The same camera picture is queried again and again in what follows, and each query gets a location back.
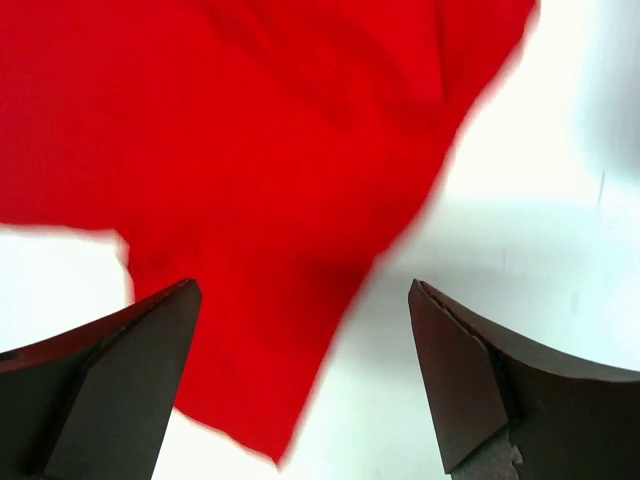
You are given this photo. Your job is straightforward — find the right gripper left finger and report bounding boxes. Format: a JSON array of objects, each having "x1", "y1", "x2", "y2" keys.
[{"x1": 1, "y1": 279, "x2": 202, "y2": 479}]

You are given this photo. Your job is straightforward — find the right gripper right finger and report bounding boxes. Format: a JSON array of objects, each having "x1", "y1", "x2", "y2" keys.
[{"x1": 408, "y1": 280, "x2": 639, "y2": 480}]

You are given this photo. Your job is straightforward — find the red t shirt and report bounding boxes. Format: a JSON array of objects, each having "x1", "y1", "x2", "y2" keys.
[{"x1": 1, "y1": 1, "x2": 537, "y2": 463}]

